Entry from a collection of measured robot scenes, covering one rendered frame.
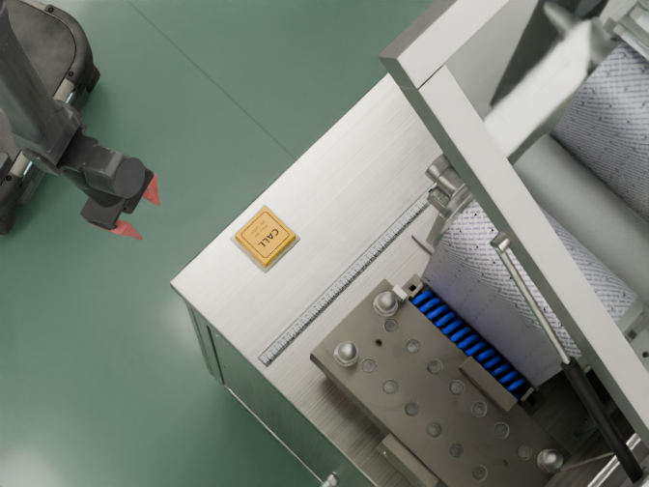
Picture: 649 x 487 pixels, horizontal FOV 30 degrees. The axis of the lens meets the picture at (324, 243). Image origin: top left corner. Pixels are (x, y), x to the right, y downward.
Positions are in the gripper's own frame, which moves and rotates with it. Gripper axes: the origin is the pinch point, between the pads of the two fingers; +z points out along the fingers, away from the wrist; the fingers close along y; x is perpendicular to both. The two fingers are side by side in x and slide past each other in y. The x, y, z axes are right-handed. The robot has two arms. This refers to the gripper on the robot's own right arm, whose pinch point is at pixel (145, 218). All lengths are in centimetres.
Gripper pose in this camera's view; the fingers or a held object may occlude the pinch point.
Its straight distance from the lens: 183.4
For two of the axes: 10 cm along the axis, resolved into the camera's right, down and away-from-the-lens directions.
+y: 4.4, -8.6, 2.5
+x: -8.0, -2.5, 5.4
